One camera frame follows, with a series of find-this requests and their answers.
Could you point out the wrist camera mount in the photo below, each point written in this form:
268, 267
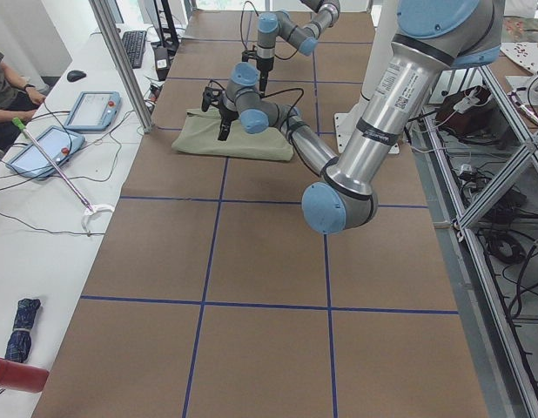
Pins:
248, 55
210, 98

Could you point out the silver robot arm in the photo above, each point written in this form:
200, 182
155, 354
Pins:
272, 25
428, 37

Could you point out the olive green long-sleeve shirt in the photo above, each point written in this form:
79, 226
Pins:
200, 136

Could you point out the metal reacher grabber tool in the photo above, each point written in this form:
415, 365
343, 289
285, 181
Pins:
89, 209

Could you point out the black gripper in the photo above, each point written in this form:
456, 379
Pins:
226, 116
265, 66

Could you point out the black computer keyboard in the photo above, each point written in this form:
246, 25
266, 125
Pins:
134, 42

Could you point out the red bottle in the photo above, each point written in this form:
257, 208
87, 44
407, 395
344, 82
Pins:
22, 377

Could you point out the aluminium frame post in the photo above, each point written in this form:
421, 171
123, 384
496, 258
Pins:
114, 45

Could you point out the black computer mouse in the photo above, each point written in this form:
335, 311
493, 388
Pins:
75, 75

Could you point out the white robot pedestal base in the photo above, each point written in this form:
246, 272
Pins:
379, 58

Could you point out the near teach pendant tablet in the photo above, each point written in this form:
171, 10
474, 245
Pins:
57, 143

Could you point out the teach pendant tablet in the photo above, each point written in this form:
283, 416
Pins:
93, 111
57, 143

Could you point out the seated person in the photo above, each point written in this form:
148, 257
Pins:
18, 99

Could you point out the far teach pendant tablet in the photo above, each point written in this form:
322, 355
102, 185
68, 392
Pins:
93, 111

